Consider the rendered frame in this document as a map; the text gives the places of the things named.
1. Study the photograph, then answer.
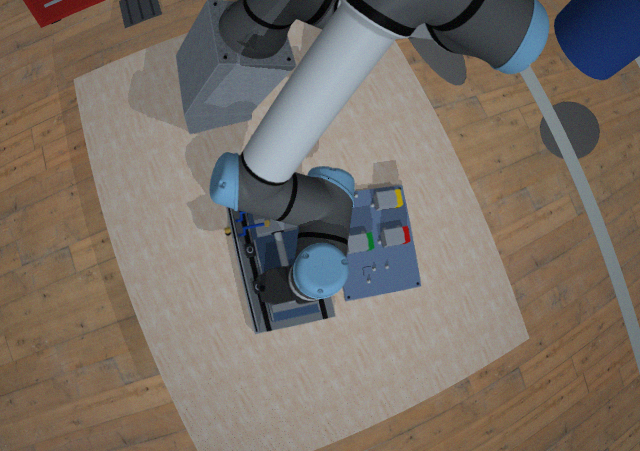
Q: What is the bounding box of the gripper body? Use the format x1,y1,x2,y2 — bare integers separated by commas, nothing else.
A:
256,265,318,304

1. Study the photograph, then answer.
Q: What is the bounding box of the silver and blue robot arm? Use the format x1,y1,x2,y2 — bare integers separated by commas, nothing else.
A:
210,0,549,299

